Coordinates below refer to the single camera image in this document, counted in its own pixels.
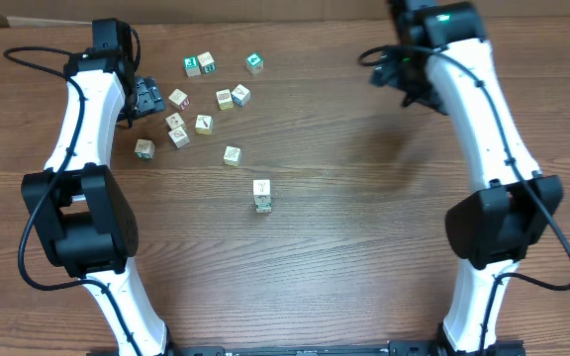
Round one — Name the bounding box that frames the wooden elephant block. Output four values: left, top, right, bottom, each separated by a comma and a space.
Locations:
254, 195, 271, 205

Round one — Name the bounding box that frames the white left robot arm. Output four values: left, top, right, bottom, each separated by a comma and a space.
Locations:
18, 44, 174, 355

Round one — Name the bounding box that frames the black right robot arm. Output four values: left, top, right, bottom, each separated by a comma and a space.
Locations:
358, 0, 563, 355

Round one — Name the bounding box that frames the wooden block red side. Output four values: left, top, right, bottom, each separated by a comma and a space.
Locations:
168, 89, 190, 112

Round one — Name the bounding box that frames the wooden block red circle drawing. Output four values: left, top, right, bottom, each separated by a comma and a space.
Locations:
168, 127, 190, 148

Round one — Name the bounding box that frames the green picture block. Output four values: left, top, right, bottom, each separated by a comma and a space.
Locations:
183, 56, 201, 77

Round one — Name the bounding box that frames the wooden block yellow side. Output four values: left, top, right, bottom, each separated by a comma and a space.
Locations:
195, 115, 214, 134

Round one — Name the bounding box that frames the wooden block green number side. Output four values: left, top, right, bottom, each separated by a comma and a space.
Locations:
197, 51, 217, 74

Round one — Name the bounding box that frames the wooden pineapple block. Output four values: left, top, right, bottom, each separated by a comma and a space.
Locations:
216, 89, 234, 111

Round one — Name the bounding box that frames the wooden block blue side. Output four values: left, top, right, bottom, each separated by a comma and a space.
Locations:
231, 84, 251, 107

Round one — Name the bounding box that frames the wooden turtle block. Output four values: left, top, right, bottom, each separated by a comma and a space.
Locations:
224, 146, 241, 166

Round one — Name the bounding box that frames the green number four block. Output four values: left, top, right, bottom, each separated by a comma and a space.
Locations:
245, 52, 264, 75

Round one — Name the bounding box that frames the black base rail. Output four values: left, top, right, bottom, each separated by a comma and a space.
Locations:
86, 338, 527, 356

